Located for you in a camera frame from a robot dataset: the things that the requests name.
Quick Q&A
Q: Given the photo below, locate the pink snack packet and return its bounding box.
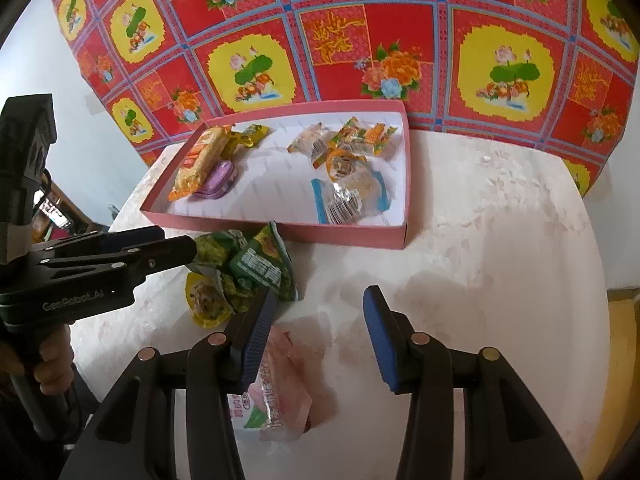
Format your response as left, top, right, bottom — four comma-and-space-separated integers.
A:
227, 322, 313, 443

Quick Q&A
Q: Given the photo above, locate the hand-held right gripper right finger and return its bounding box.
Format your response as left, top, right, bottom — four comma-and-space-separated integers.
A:
362, 285, 585, 480

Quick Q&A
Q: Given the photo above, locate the wooden shelf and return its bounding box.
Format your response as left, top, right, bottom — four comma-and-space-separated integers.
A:
30, 180, 96, 241

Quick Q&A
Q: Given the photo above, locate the orange clear snack packet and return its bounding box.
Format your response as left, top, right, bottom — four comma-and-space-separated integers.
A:
334, 116, 399, 158

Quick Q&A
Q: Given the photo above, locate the purple snack container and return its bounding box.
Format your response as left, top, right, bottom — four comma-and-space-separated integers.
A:
194, 159, 238, 198

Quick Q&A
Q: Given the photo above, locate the dark green snack packet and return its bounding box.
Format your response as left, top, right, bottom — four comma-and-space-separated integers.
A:
229, 222, 299, 302

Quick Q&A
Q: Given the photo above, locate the orange jelly cup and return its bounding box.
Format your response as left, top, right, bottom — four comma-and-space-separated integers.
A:
315, 146, 368, 181

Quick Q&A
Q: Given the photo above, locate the long orange snack packet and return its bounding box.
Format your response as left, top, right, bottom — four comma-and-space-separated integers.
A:
167, 125, 236, 202

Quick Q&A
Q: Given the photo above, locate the pink cardboard box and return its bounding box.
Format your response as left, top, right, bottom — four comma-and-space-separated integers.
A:
139, 99, 412, 251

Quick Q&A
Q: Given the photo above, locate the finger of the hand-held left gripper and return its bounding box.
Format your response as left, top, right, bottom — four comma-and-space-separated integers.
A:
40, 236, 197, 276
50, 226, 166, 257

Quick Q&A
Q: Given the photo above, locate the blue edged clear snack packet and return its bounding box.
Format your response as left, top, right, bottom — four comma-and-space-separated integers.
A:
311, 170, 391, 226

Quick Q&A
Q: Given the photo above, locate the red floral printed cloth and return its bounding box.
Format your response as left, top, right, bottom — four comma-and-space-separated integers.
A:
47, 0, 640, 198

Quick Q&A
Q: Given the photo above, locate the yellow green bean snack packet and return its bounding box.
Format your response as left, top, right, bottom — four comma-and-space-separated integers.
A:
185, 270, 237, 330

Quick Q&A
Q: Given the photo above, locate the light green patterned snack packet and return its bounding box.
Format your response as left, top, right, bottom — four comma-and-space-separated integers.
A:
192, 229, 251, 271

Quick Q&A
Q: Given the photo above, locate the person's left hand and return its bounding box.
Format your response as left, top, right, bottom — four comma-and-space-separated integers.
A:
27, 324, 76, 402

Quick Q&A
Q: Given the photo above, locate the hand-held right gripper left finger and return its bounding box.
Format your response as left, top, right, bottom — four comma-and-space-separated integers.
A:
59, 286, 277, 480

